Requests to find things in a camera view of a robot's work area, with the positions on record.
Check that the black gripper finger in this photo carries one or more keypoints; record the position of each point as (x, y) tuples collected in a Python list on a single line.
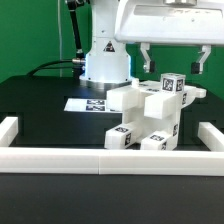
[(149, 65), (197, 67)]

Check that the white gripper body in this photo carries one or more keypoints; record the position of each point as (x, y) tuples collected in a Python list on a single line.
[(155, 22)]

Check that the white chair back frame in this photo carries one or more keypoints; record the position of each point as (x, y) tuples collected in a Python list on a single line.
[(135, 95)]

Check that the white chair seat part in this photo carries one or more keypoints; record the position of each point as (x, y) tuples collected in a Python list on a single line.
[(159, 117)]

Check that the white U-shaped fence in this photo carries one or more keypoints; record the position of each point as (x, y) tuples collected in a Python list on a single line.
[(102, 162)]

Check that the white marker base plate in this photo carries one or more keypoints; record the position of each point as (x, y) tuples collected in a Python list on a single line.
[(87, 105)]

